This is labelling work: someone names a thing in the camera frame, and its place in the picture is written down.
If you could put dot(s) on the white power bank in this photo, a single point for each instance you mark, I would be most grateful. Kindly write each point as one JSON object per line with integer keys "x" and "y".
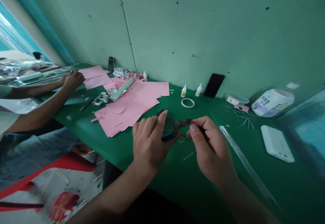
{"x": 276, "y": 142}

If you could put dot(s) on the clear plastic box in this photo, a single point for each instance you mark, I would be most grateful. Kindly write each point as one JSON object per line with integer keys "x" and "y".
{"x": 236, "y": 99}

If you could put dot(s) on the small white glue bottle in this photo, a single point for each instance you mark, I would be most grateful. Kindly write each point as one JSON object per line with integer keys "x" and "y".
{"x": 198, "y": 90}
{"x": 183, "y": 92}
{"x": 145, "y": 76}

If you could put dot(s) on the large white plastic bottle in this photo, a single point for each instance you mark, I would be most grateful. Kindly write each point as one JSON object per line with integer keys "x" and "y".
{"x": 273, "y": 102}

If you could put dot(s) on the red plastic object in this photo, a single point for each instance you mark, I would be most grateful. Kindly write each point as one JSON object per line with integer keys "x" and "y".
{"x": 63, "y": 206}

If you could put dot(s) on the green paper roll with foil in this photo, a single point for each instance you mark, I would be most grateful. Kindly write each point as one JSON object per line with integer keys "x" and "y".
{"x": 123, "y": 89}

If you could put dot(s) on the pile of pink paper sheets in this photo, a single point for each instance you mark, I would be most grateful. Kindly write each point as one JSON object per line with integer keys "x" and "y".
{"x": 124, "y": 112}

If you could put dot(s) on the black smartphone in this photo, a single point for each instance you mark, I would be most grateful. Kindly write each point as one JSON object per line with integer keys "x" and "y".
{"x": 214, "y": 85}

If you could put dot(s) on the person's right hand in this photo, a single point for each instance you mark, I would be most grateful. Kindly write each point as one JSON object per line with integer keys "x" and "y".
{"x": 213, "y": 148}

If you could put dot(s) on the person's left hand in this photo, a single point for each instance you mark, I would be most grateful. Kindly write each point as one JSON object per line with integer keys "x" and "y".
{"x": 148, "y": 145}

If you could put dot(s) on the small dark phone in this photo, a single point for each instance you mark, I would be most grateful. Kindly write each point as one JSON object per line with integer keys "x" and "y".
{"x": 111, "y": 64}

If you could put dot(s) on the crumpled foil strip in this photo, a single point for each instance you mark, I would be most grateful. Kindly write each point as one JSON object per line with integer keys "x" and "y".
{"x": 101, "y": 99}

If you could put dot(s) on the pink paper scrap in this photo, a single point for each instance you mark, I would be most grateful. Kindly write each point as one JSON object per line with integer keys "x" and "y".
{"x": 242, "y": 108}

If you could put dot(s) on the dark pencil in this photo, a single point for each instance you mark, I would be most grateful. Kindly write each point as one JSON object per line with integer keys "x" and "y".
{"x": 86, "y": 105}

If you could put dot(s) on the crumpled silver foil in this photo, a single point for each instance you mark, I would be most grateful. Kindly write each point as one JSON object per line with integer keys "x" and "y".
{"x": 122, "y": 73}

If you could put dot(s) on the white tape roll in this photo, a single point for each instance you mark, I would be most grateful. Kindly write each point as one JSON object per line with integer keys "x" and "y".
{"x": 188, "y": 103}

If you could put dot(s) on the wooden sticks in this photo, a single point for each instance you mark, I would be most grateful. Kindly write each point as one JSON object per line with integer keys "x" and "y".
{"x": 100, "y": 170}

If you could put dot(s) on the red plastic stool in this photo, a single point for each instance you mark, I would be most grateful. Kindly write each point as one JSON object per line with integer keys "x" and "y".
{"x": 71, "y": 163}

